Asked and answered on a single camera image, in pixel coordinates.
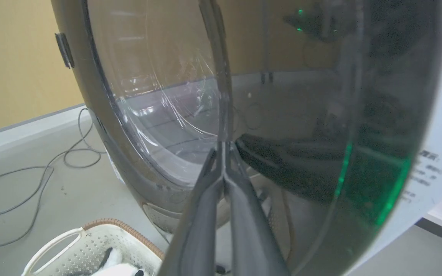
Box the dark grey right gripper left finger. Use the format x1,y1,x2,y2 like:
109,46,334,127
157,148,224,276

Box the white plastic laundry basket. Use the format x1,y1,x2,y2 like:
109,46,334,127
21,218,165,276

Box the thin grey floor cable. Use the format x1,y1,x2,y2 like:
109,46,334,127
0,108,107,252

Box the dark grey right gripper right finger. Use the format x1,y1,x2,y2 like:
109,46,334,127
224,143,291,276

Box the white and black clothes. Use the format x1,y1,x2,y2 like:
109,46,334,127
68,247,145,276

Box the round glass washing machine door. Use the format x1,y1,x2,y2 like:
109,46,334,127
51,0,442,276

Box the white washing machine body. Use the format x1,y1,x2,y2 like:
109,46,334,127
342,0,442,276

